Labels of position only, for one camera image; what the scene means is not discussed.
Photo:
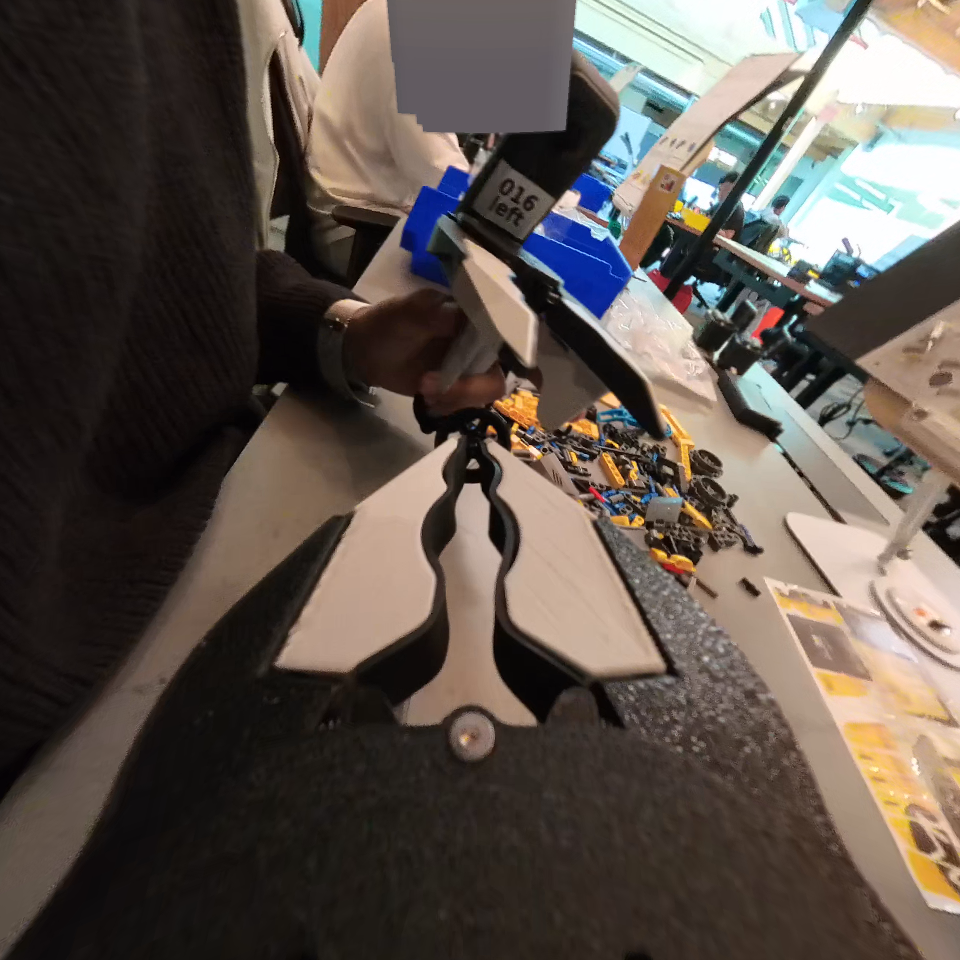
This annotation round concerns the grey wristwatch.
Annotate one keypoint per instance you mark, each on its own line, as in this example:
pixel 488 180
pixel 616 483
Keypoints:
pixel 341 352

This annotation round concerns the blue storage bin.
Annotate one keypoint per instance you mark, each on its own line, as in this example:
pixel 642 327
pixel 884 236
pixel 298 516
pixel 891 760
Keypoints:
pixel 435 225
pixel 592 270

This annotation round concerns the cardboard panel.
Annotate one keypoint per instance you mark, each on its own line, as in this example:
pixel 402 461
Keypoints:
pixel 697 127

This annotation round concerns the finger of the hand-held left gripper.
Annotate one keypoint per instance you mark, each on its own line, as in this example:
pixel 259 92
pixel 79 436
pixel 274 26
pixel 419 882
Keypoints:
pixel 600 352
pixel 499 315

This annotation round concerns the person's left forearm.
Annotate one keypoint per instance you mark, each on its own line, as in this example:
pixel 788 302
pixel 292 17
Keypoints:
pixel 300 322

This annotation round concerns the small black toy pin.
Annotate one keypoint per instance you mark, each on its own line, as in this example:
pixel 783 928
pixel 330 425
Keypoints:
pixel 705 587
pixel 748 586

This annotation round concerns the black stand board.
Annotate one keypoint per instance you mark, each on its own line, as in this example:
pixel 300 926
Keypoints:
pixel 885 300

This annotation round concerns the pile of toy building pieces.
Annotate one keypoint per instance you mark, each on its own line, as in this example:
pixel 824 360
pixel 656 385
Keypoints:
pixel 645 487

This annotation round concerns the black metal post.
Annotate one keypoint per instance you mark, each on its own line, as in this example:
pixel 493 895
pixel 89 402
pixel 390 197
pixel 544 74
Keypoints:
pixel 765 150

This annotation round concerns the white document stand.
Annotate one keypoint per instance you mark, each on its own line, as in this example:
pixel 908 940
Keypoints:
pixel 832 547

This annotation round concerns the clear plastic bag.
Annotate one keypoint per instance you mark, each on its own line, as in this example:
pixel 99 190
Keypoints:
pixel 660 345

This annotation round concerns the background workbench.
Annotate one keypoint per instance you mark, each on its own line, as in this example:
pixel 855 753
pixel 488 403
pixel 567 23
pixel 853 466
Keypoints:
pixel 757 262

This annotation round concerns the yellow and grey instruction booklet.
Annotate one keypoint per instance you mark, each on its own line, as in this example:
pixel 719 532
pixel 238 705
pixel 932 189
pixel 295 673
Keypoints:
pixel 862 712

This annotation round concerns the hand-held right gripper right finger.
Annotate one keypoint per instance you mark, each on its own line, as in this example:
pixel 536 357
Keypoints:
pixel 570 600

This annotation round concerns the black toy wheel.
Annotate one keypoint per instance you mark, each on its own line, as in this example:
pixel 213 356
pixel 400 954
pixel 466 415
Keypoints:
pixel 472 435

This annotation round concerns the flat black box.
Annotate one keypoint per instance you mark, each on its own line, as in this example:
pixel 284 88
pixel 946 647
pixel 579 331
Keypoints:
pixel 750 409

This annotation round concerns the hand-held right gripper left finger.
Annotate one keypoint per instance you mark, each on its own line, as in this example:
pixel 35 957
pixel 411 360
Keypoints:
pixel 375 585

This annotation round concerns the person's left hand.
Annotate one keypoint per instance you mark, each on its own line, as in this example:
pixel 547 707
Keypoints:
pixel 405 337

